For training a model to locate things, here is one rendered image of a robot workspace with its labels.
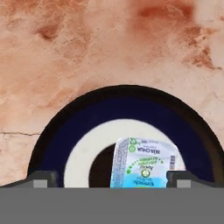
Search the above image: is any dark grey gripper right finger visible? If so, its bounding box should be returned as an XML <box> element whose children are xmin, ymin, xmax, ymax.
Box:
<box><xmin>166</xmin><ymin>170</ymin><xmax>224</xmax><ymax>189</ymax></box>

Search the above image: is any dark blue and white plate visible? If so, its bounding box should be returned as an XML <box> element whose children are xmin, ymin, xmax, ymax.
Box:
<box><xmin>27</xmin><ymin>84</ymin><xmax>224</xmax><ymax>189</ymax></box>

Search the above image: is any white yogurt container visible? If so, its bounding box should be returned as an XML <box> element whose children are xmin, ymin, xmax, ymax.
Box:
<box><xmin>109</xmin><ymin>136</ymin><xmax>179</xmax><ymax>189</ymax></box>

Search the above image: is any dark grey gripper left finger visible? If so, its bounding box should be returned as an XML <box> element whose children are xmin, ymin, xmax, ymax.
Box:
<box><xmin>0</xmin><ymin>170</ymin><xmax>59</xmax><ymax>189</ymax></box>

